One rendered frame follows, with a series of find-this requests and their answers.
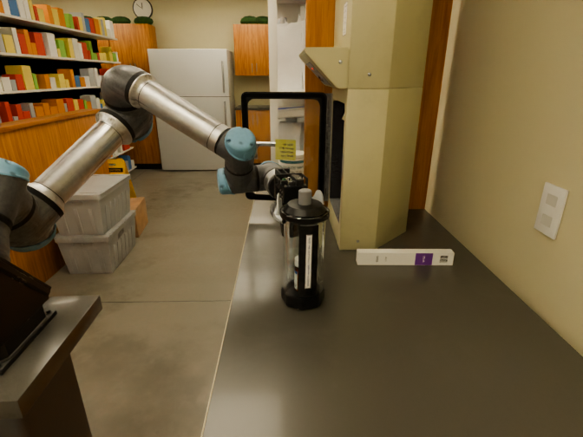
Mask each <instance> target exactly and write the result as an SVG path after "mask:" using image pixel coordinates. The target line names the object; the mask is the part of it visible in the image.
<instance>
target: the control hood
mask: <svg viewBox="0 0 583 437"><path fill-rule="evenodd" d="M349 55H350V49H349V48H339V47H305V48H304V49H303V51H302V52H301V53H300V54H299V58H300V59H301V60H302V61H303V62H304V63H305V65H306V64H307V63H309V62H310V63H311V64H312V65H313V66H314V67H315V69H316V70H317V71H318V72H319V73H320V74H321V75H322V76H323V77H324V78H325V80H326V81H328V82H329V83H330V85H327V84H324V85H325V86H328V87H332V88H339V89H346V88H348V73H349ZM306 66H307V65H306ZM307 67H308V66H307Z"/></svg>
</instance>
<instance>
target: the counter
mask: <svg viewBox="0 0 583 437"><path fill-rule="evenodd" d="M274 202H275V201H273V200H254V201H253V203H252V210H251V215H250V218H249V222H248V226H247V230H246V237H245V242H244V245H243V250H242V253H241V258H240V261H239V268H238V273H237V277H236V281H235V285H234V289H233V296H232V300H231V304H230V308H229V312H228V316H227V320H226V326H225V331H224V335H223V339H222V343H221V347H220V351H219V358H218V362H217V366H216V370H215V374H214V378H213V385H212V389H211V394H210V397H209V402H208V405H207V410H206V417H205V420H204V424H203V428H202V432H201V436H200V437H583V356H582V355H581V354H580V353H578V352H577V351H576V350H575V349H574V348H573V347H572V346H571V345H570V344H569V343H568V342H567V341H565V340H564V339H563V338H562V337H561V336H560V335H559V334H558V333H557V332H556V331H555V330H554V329H552V328H551V327H550V326H549V325H548V324H547V323H546V322H545V321H544V320H543V319H542V318H541V317H540V316H538V315H537V314H536V313H535V312H534V311H533V310H532V309H531V308H530V307H529V306H528V305H527V304H525V303H524V302H523V301H522V300H521V299H520V298H519V297H518V296H517V295H516V294H515V293H514V292H512V291H511V290H510V289H509V288H508V287H507V286H506V285H505V284H504V283H503V282H502V281H501V280H500V279H499V278H498V277H497V276H496V275H495V274H494V273H493V272H492V271H491V270H490V269H489V268H487V267H486V266H485V265H484V264H483V263H482V262H481V261H480V260H479V259H478V258H477V257H476V256H475V255H473V254H472V253H471V252H470V251H469V250H468V249H467V248H466V247H465V246H464V245H463V244H462V243H460V242H459V241H458V240H457V239H456V238H455V237H454V236H453V235H452V234H451V233H450V232H449V231H447V230H446V229H445V228H444V227H443V226H442V225H441V224H440V223H439V222H438V221H437V220H436V219H435V218H433V217H432V216H431V215H430V214H429V213H428V212H427V211H426V210H425V209H409V210H408V217H407V225H406V232H404V233H402V234H401V235H399V236H397V237H396V238H393V239H392V240H391V241H389V242H387V243H386V244H384V245H382V246H380V247H378V248H377V249H451V250H452V251H453V252H454V253H455V255H454V260H453V265H357V261H356V260H357V250H339V248H338V245H337V240H336V238H335V235H334V232H333V230H332V227H331V222H330V220H329V219H327V220H326V221H325V239H324V275H323V286H324V300H323V301H322V303H321V304H320V305H319V306H318V307H317V308H312V309H308V310H298V309H295V308H292V307H289V306H287V305H286V304H285V302H284V300H283V298H282V297H281V286H282V285H283V284H284V237H283V236H282V233H281V227H280V223H279V222H278V221H277V220H276V219H275V218H273V217H272V215H271V208H270V206H271V204H272V203H274Z"/></svg>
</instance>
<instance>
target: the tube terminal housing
mask: <svg viewBox="0 0 583 437"><path fill-rule="evenodd" d="M347 1H348V3H347V22H346V35H345V36H343V20H344V4H345V3H346V2H347ZM432 7H433V0H336V3H335V27H334V47H339V48H349V49H350V55H349V73H348V88H346V89H339V88H332V93H333V96H332V108H333V101H341V102H342V103H344V145H343V154H344V171H343V178H342V180H341V198H340V215H339V223H338V222H337V217H336V215H335V212H334V211H333V208H332V205H331V202H330V188H329V203H328V208H329V209H330V217H329V220H330V222H331V227H332V230H333V232H334V235H335V238H336V240H337V245H338V248H339V250H356V249H377V248H378V247H380V246H382V245H384V244H386V243H387V242H389V241H391V240H392V239H393V238H396V237H397V236H399V235H401V234H402V233H404V232H406V225H407V217H408V210H409V196H410V189H411V182H412V174H413V167H414V159H415V152H416V138H417V131H418V124H419V116H420V109H421V101H422V94H423V88H421V87H423V80H424V72H425V65H426V57H427V50H428V43H429V29H430V22H431V14H432Z"/></svg>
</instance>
